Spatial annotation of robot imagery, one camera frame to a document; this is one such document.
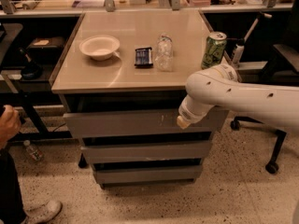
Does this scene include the person's hand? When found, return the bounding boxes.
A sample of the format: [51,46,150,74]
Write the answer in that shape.
[0,105,21,149]

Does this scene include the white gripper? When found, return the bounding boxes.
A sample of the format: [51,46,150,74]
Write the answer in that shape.
[177,96,213,129]

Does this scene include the dark trouser leg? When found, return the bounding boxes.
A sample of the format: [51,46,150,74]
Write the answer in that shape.
[0,149,26,224]

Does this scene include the black box with label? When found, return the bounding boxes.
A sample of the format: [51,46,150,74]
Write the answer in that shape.
[27,36,65,57]

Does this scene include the grey drawer cabinet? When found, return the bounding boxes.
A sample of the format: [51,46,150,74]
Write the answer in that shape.
[49,9,242,190]

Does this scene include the dark blue snack packet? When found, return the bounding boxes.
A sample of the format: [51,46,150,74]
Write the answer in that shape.
[135,47,153,68]

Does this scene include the clear plastic water bottle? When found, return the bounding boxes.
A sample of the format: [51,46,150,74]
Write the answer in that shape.
[155,34,173,72]

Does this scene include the grey bottom drawer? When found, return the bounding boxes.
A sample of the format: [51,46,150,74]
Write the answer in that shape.
[93,165,202,184]

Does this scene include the plastic bottle on floor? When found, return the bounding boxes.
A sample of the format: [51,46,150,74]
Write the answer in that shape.
[23,140,43,161]

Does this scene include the green soda can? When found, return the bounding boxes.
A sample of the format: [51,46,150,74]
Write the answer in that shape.
[201,32,227,69]

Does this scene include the white paper bowl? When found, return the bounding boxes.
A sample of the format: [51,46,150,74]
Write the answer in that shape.
[79,35,120,61]

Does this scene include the white shoe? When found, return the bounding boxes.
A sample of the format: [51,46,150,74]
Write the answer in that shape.
[21,200,63,224]

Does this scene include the grey drawer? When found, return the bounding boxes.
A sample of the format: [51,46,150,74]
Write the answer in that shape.
[93,165,202,184]
[64,107,228,138]
[81,141,212,163]

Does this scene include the grey top drawer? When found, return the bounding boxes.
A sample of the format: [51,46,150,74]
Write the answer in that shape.
[64,107,228,138]

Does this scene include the black joystick device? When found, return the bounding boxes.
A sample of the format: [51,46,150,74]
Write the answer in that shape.
[19,48,43,80]

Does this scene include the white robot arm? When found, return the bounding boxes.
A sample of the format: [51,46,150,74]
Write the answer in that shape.
[177,63,299,133]

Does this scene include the black desk frame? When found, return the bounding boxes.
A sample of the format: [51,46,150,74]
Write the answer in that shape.
[0,22,72,143]

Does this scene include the black office chair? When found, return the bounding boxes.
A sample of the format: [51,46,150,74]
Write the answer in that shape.
[231,0,299,175]

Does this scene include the grey middle drawer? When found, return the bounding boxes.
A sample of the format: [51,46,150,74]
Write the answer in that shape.
[81,141,212,163]

